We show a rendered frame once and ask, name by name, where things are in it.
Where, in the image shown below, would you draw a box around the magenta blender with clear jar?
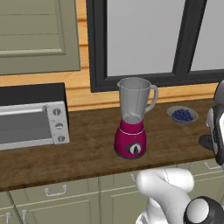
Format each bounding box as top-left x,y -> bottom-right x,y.
113,76 -> 159,160

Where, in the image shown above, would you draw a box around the black blender lid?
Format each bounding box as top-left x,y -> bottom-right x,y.
198,134 -> 217,151

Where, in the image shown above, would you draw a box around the grey bowl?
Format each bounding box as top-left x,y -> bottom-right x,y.
166,105 -> 200,125

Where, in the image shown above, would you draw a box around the blueberries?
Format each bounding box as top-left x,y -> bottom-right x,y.
171,108 -> 194,123

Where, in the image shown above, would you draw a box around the black framed window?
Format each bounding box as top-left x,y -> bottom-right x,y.
85,0 -> 224,94

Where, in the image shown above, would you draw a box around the wide olive drawer front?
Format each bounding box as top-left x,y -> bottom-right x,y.
8,177 -> 100,208

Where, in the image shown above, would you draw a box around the silver toaster oven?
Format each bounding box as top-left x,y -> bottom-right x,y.
0,82 -> 71,151

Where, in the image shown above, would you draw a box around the olive base cupboard door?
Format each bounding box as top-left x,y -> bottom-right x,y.
15,192 -> 102,224
186,171 -> 224,206
0,191 -> 16,224
100,186 -> 151,224

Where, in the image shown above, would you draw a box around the olive wall cupboard door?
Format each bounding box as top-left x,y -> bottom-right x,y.
0,0 -> 81,76

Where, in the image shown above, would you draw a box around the silver cupboard door handle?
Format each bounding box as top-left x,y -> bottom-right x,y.
20,208 -> 30,224
3,212 -> 13,224

